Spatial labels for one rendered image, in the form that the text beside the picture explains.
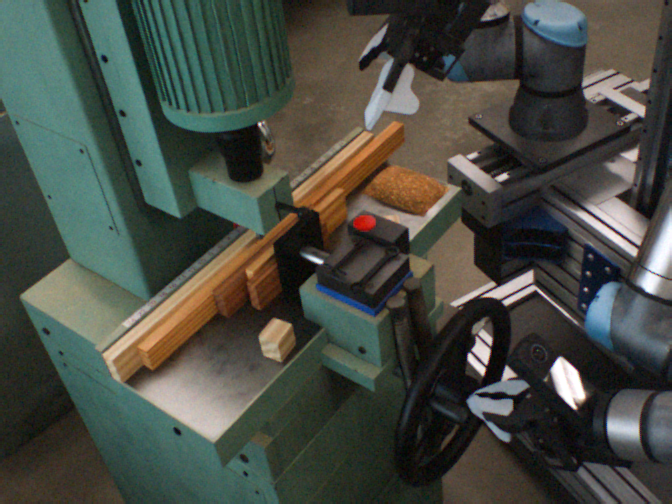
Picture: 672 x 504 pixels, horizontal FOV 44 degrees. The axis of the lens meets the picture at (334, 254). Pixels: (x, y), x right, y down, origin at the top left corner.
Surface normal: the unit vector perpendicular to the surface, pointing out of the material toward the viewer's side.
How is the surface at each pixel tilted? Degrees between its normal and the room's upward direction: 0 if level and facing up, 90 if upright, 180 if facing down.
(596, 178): 0
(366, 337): 90
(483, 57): 81
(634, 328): 55
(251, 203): 90
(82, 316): 0
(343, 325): 90
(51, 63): 90
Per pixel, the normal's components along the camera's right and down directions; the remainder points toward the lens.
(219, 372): -0.11, -0.74
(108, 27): -0.61, 0.58
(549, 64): -0.09, 0.70
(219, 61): 0.19, 0.64
